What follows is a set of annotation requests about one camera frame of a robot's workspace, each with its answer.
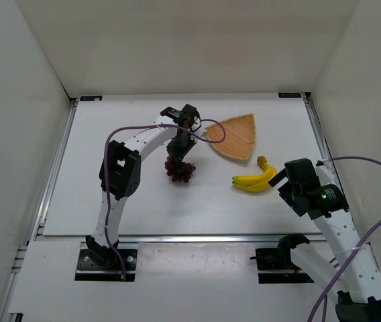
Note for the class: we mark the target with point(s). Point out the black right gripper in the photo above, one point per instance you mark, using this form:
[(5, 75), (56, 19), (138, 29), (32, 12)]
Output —
[(287, 190)]

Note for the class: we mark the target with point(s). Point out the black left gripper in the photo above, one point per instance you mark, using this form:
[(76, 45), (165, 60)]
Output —
[(178, 151)]

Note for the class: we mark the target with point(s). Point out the yellow fake banana bunch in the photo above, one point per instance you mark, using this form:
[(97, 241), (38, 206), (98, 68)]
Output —
[(256, 183)]

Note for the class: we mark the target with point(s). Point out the dark red fake grapes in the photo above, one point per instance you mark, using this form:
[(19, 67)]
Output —
[(179, 171)]

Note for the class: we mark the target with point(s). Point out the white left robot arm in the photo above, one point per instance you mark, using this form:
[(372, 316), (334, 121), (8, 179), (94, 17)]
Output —
[(120, 174)]

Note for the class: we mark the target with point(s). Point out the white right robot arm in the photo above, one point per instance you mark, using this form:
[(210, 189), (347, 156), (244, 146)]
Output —
[(354, 284)]

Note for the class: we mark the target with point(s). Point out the woven triangular fruit basket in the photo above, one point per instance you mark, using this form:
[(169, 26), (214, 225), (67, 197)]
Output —
[(240, 137)]

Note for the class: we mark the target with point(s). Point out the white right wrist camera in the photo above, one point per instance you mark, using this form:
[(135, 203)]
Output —
[(324, 173)]

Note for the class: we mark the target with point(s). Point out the dark right corner bracket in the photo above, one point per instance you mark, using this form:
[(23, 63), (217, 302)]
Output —
[(289, 95)]

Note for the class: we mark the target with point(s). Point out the dark corner bracket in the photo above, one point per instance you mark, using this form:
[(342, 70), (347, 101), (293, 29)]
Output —
[(91, 98), (289, 95)]

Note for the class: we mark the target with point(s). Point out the aluminium right side rail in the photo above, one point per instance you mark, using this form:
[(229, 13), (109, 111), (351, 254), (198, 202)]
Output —
[(316, 126)]

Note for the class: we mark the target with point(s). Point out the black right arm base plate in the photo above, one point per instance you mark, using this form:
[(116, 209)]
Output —
[(272, 270)]

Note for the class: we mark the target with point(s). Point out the dark left corner bracket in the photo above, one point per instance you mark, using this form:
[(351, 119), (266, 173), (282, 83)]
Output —
[(91, 98)]

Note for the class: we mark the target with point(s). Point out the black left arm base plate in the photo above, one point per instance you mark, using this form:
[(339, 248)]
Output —
[(91, 267)]

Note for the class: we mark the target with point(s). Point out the aluminium left side rail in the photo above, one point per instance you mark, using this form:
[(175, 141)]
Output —
[(44, 204)]

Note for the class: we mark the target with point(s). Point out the aluminium front table rail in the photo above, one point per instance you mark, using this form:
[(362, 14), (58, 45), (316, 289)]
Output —
[(187, 238)]

